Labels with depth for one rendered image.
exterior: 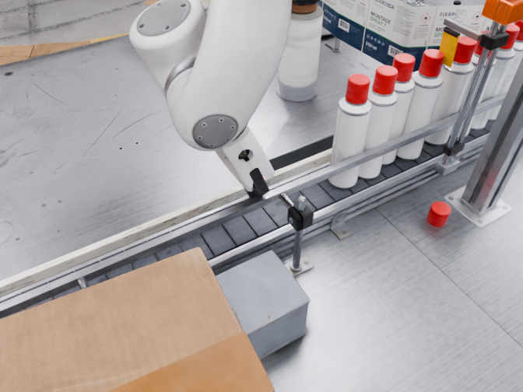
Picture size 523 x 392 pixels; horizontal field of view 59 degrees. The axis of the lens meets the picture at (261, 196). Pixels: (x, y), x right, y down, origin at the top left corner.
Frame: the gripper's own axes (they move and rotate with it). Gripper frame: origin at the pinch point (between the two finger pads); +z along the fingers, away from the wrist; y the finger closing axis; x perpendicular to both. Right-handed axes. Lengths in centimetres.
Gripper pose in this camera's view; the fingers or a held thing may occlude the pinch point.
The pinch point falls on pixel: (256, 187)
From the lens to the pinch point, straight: 71.8
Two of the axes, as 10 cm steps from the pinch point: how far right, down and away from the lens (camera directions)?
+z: 2.9, 5.4, 7.9
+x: -8.1, 5.8, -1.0
